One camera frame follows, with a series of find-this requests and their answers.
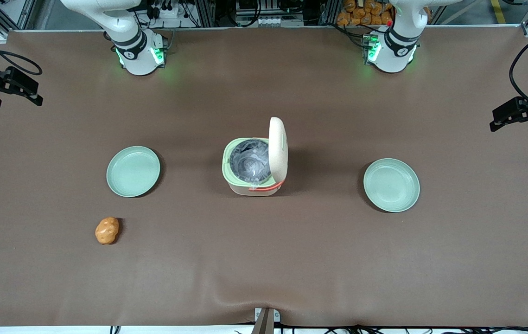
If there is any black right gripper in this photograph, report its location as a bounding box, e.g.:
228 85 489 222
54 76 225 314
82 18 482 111
0 55 44 109

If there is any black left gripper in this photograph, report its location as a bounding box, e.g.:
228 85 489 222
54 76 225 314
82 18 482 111
490 78 528 135

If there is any cream rice cooker orange handle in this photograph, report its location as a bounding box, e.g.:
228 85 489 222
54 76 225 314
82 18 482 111
221 117 289 197

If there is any pale green plate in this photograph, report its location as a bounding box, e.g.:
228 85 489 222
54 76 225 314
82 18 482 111
106 146 161 198
363 158 420 213

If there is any orange toy potato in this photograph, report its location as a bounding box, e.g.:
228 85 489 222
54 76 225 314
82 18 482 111
95 217 120 245

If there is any white power strip with plugs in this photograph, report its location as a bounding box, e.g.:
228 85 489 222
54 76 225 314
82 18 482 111
150 0 186 20

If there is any orange toy bread pile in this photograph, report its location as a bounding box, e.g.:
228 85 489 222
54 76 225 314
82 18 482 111
337 0 394 27

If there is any silver inner pot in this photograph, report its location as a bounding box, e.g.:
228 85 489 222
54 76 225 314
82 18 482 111
230 140 272 183

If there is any brown table mat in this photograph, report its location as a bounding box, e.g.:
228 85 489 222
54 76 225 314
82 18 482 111
0 26 528 328

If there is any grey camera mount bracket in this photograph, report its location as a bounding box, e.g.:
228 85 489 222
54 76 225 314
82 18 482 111
254 307 281 334

